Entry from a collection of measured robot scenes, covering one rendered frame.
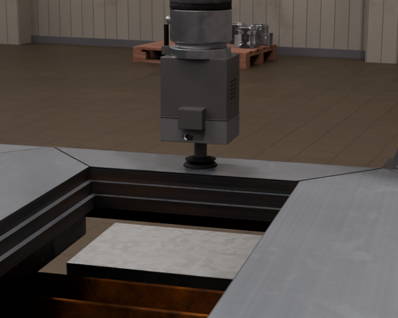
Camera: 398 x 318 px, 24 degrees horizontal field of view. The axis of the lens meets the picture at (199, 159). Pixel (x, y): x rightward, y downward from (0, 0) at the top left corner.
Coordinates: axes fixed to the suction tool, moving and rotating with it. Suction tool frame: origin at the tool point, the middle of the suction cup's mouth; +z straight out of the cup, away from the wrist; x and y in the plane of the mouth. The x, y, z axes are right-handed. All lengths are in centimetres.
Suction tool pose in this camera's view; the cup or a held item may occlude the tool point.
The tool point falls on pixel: (200, 174)
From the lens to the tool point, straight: 115.6
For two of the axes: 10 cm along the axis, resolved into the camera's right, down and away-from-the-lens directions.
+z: 0.0, 9.7, 2.3
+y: 9.6, 0.6, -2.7
